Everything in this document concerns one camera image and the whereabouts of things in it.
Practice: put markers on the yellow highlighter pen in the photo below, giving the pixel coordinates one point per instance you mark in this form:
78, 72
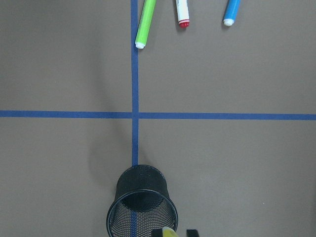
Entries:
168, 232

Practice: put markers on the green highlighter pen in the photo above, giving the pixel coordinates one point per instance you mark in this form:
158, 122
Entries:
145, 24

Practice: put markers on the red capped white marker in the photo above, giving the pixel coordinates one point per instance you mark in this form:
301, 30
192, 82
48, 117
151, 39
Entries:
183, 13

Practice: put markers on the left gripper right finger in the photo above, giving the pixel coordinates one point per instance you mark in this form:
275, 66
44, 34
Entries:
192, 233

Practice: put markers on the black mesh pen cup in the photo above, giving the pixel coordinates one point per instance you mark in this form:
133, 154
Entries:
141, 204

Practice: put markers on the blue marker pen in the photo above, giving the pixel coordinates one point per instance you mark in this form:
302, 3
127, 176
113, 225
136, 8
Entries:
231, 12

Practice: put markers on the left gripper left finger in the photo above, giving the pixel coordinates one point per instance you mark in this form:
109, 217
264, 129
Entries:
157, 233

